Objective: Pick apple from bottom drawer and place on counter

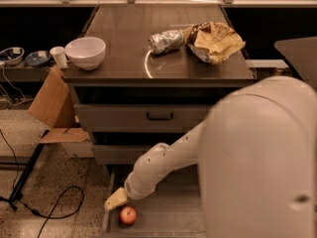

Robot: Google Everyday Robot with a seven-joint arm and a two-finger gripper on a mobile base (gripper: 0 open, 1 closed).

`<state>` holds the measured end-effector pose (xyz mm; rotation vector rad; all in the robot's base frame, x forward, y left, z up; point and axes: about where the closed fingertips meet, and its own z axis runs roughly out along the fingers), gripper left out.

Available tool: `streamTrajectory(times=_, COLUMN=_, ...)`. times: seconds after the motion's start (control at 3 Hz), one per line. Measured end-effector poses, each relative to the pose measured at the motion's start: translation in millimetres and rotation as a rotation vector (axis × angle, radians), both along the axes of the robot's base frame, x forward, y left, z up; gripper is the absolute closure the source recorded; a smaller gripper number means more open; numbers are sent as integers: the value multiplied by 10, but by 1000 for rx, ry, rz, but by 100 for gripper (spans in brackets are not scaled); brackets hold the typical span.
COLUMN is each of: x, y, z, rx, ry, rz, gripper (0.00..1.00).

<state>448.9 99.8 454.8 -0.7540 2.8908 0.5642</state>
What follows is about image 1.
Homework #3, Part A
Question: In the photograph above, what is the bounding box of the red apple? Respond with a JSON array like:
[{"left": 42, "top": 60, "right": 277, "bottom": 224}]
[{"left": 120, "top": 206, "right": 137, "bottom": 225}]

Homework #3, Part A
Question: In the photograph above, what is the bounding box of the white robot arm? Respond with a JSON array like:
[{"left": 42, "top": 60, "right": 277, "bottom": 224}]
[{"left": 104, "top": 76, "right": 317, "bottom": 238}]

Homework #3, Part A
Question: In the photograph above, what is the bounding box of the middle grey drawer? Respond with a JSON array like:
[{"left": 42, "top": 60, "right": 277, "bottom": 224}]
[{"left": 92, "top": 145, "right": 151, "bottom": 165}]

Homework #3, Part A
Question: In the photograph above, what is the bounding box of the bottom open grey drawer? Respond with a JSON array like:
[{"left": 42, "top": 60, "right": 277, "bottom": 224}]
[{"left": 101, "top": 166, "right": 205, "bottom": 238}]

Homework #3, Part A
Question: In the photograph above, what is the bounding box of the top grey drawer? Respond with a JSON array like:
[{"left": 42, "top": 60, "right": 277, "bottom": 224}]
[{"left": 74, "top": 104, "right": 209, "bottom": 133}]

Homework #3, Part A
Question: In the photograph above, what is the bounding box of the grey drawer cabinet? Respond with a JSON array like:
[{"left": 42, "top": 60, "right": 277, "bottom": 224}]
[{"left": 61, "top": 3, "right": 256, "bottom": 177}]

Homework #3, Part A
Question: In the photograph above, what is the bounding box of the black table leg left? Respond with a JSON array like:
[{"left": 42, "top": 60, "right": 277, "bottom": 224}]
[{"left": 9, "top": 143, "right": 45, "bottom": 208}]

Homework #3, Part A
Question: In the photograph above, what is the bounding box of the brown cardboard box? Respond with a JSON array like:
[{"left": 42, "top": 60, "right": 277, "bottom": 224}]
[{"left": 28, "top": 65, "right": 93, "bottom": 158}]

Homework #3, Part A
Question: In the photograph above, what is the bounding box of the white ceramic bowl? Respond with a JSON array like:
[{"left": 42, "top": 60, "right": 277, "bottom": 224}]
[{"left": 64, "top": 37, "right": 106, "bottom": 70}]

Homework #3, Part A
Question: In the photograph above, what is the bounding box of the white paper cup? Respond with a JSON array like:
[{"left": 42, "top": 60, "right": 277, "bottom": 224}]
[{"left": 50, "top": 47, "right": 67, "bottom": 68}]

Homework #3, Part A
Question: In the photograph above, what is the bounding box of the blue patterned bowl right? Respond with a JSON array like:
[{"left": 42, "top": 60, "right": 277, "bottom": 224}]
[{"left": 25, "top": 51, "right": 52, "bottom": 67}]

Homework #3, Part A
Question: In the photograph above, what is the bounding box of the blue patterned bowl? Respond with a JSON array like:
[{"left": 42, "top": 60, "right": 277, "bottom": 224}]
[
  {"left": 25, "top": 51, "right": 52, "bottom": 67},
  {"left": 0, "top": 47, "right": 25, "bottom": 65}
]

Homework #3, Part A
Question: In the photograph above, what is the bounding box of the crushed silver can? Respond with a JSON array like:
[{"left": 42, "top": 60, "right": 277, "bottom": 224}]
[{"left": 149, "top": 30, "right": 184, "bottom": 55}]

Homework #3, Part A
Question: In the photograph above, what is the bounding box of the blue patterned bowl left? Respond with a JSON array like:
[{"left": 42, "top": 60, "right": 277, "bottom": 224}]
[{"left": 0, "top": 47, "right": 25, "bottom": 65}]

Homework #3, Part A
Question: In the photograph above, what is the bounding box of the crumpled brown chip bag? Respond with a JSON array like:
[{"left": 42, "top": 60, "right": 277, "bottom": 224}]
[{"left": 182, "top": 21, "right": 246, "bottom": 64}]

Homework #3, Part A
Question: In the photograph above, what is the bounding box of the dark side table top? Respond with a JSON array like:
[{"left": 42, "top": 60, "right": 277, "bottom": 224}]
[{"left": 274, "top": 37, "right": 317, "bottom": 89}]

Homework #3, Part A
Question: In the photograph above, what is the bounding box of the black floor cable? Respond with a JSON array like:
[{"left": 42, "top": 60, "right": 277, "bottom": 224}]
[{"left": 0, "top": 129, "right": 85, "bottom": 238}]

